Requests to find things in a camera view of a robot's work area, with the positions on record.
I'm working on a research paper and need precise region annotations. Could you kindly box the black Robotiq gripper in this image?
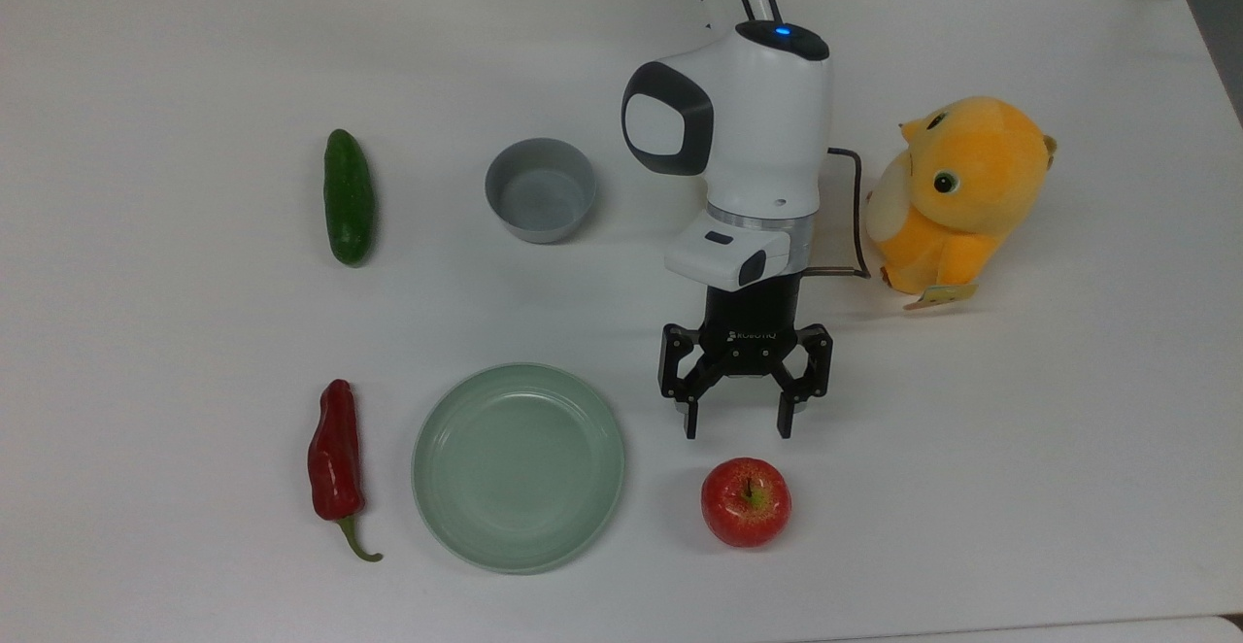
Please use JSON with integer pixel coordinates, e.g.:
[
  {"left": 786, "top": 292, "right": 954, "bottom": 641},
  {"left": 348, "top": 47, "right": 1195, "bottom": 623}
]
[{"left": 659, "top": 272, "right": 834, "bottom": 440}]

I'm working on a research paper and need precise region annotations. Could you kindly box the pale green plate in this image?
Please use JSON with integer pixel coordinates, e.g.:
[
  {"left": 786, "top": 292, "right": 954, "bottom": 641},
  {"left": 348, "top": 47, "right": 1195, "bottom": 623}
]
[{"left": 411, "top": 362, "right": 626, "bottom": 576}]

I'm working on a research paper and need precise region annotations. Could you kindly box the green cucumber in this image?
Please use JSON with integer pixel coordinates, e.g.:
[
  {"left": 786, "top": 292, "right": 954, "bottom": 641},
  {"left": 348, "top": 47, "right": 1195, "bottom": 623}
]
[{"left": 323, "top": 128, "right": 376, "bottom": 267}]

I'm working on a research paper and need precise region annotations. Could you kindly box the red chili pepper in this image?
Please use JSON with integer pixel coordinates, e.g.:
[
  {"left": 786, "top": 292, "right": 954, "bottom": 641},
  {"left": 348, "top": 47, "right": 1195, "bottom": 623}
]
[{"left": 307, "top": 379, "right": 384, "bottom": 563}]

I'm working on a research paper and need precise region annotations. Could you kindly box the orange plush toy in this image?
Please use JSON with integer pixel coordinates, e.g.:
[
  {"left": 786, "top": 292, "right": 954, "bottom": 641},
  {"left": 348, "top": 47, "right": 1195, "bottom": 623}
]
[{"left": 864, "top": 96, "right": 1058, "bottom": 311}]

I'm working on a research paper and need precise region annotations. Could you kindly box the small grey bowl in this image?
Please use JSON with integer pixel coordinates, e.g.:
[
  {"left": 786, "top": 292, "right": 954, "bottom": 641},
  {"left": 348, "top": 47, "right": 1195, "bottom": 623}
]
[{"left": 485, "top": 138, "right": 598, "bottom": 244}]

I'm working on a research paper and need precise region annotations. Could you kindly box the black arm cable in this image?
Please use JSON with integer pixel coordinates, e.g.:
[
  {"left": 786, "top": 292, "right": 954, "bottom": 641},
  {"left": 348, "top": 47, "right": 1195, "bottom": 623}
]
[{"left": 806, "top": 148, "right": 872, "bottom": 281}]

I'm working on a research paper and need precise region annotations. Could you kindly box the red apple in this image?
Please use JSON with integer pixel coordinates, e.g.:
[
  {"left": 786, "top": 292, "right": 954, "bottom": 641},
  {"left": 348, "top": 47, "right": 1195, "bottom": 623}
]
[{"left": 701, "top": 457, "right": 792, "bottom": 549}]

